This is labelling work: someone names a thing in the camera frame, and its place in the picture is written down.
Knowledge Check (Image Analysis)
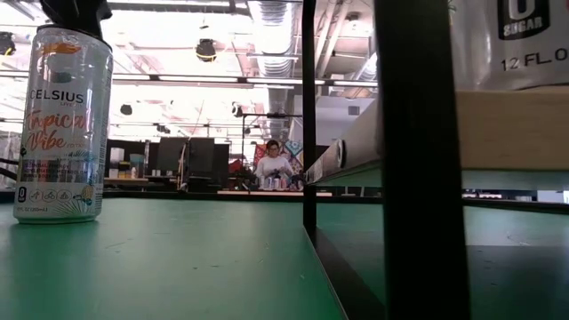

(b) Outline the wooden background desk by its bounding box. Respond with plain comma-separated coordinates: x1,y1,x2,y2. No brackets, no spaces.
104,176,150,188

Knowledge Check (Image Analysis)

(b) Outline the person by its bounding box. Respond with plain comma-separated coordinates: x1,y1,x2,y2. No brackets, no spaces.
253,139,295,190

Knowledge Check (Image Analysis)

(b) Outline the white Celsius Tropical Vibe can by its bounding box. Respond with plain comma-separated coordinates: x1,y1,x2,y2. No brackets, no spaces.
12,24,115,225

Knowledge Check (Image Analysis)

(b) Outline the colourful patterned wall hanging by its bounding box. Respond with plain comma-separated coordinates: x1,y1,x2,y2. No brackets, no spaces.
252,140,306,177

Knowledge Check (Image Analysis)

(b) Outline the light wooden far table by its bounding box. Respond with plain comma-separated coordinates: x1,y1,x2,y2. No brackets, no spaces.
216,189,333,198

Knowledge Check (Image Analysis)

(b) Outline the green table mat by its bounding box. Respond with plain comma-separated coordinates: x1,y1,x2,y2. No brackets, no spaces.
0,197,569,320

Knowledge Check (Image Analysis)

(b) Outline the long ceiling light strip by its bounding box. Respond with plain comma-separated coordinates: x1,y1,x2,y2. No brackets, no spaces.
0,70,379,90

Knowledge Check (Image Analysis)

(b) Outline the wooden board tray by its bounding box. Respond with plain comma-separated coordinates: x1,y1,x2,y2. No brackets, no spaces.
301,0,569,320

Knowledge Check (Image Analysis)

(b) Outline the silver ventilation duct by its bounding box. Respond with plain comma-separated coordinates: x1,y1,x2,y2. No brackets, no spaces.
246,0,306,139

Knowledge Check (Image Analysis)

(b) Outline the black monitor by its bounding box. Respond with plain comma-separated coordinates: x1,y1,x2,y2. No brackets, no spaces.
188,136,217,179
155,136,188,178

